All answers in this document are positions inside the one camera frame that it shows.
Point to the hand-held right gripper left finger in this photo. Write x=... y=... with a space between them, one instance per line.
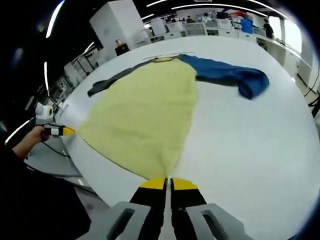
x=147 y=212

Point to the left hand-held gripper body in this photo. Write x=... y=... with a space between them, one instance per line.
x=43 y=113

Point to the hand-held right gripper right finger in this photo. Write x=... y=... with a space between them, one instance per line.
x=190 y=212

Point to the yellow garment with dark sleeves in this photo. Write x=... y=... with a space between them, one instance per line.
x=145 y=110

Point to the person's left hand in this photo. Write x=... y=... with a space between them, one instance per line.
x=36 y=136

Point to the person's black shirt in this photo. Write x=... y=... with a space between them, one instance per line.
x=37 y=200

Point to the straight ceiling light strip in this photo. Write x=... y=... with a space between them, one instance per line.
x=51 y=22

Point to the small black cabinet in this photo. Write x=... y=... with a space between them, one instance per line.
x=122 y=49

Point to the white square pillar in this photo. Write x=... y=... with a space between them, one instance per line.
x=115 y=25

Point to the white counter desk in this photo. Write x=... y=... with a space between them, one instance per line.
x=287 y=57

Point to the blue barrel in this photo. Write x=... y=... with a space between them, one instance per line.
x=247 y=26

